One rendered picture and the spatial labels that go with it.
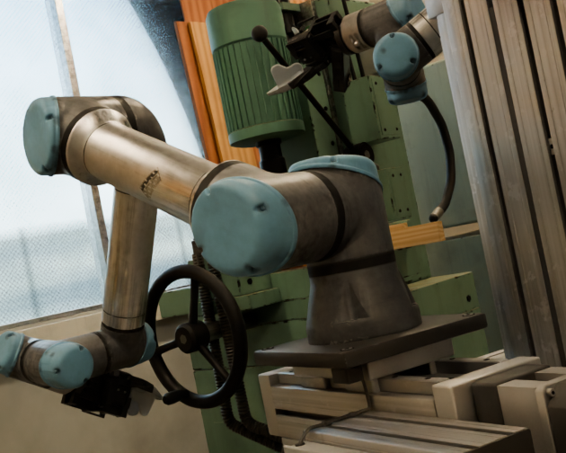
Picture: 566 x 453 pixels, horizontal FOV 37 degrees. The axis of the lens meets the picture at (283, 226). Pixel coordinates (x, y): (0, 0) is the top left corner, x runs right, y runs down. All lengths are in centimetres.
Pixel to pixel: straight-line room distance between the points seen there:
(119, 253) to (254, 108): 59
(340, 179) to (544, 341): 32
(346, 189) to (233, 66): 91
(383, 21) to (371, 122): 45
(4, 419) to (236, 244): 205
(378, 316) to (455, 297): 103
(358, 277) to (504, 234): 19
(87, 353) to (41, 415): 158
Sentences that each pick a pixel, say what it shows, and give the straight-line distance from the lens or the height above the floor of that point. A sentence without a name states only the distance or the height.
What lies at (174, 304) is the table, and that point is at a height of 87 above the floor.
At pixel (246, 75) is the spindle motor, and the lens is 192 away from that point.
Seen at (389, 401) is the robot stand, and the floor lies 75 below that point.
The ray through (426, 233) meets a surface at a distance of 173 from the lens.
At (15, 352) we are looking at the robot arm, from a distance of 152.
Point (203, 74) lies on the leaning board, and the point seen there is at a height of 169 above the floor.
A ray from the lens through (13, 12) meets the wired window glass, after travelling 333.
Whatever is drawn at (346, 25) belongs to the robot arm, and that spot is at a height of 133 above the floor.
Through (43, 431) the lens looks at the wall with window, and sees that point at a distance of 302.
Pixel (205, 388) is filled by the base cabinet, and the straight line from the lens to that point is 199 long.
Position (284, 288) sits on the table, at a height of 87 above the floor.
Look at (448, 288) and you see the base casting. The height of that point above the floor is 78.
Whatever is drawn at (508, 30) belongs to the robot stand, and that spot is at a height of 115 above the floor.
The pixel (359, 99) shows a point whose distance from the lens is 202.
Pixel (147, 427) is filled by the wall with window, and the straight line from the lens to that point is 325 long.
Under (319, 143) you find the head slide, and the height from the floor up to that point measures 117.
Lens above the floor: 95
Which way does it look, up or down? 1 degrees up
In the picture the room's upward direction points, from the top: 11 degrees counter-clockwise
